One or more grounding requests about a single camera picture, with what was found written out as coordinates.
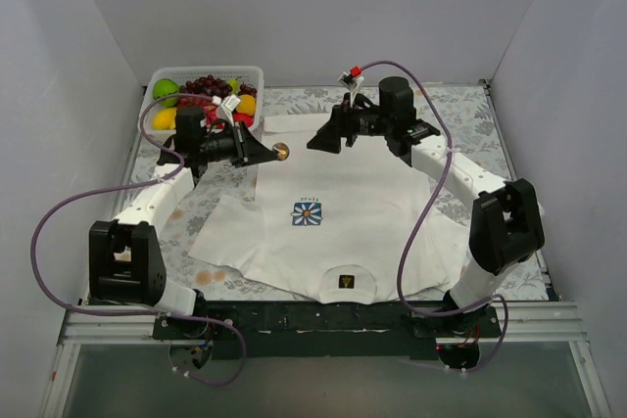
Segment small dark brooch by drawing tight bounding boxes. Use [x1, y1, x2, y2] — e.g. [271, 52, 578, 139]
[272, 142, 290, 162]

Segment white printed t-shirt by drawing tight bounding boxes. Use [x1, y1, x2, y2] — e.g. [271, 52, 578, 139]
[190, 115, 468, 304]

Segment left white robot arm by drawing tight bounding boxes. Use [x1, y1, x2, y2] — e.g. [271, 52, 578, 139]
[89, 107, 289, 340]

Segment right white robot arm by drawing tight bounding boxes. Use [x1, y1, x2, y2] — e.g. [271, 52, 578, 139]
[307, 73, 545, 338]

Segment red toy apple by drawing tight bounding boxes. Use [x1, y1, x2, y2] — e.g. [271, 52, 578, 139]
[233, 113, 255, 129]

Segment red toy dragon fruit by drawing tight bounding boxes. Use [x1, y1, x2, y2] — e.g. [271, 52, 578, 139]
[204, 108, 217, 125]

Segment orange toy fruit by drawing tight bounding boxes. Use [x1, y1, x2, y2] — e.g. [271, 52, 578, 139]
[236, 94, 257, 116]

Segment yellow toy lemon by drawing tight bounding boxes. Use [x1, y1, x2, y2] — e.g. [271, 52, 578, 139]
[151, 108, 177, 131]

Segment dark red toy grapes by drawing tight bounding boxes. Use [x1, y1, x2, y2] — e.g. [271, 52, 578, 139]
[179, 74, 258, 99]

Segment green toy fruit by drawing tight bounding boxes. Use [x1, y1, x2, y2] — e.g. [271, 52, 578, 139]
[152, 78, 180, 108]

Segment white plastic fruit basket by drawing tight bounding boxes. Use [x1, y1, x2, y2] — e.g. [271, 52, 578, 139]
[137, 65, 265, 135]

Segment floral patterned table mat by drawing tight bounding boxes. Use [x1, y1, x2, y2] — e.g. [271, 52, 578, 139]
[123, 84, 549, 302]

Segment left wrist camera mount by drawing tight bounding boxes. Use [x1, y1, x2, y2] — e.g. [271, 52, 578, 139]
[214, 95, 241, 125]

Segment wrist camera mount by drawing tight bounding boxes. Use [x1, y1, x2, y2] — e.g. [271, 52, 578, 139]
[338, 67, 363, 107]
[214, 95, 241, 125]

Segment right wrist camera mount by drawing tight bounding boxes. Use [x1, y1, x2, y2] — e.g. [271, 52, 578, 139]
[338, 67, 363, 107]

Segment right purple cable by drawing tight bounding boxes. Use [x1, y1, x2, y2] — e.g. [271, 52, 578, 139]
[350, 60, 510, 373]

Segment purple cable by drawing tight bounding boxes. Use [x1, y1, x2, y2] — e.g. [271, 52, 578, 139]
[30, 93, 247, 388]
[350, 60, 510, 373]

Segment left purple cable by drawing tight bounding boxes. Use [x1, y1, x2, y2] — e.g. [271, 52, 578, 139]
[30, 93, 247, 388]

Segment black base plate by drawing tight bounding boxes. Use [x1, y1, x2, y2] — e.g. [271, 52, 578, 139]
[153, 299, 501, 360]

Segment aluminium frame rail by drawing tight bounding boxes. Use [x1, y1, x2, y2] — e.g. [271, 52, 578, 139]
[58, 302, 589, 346]

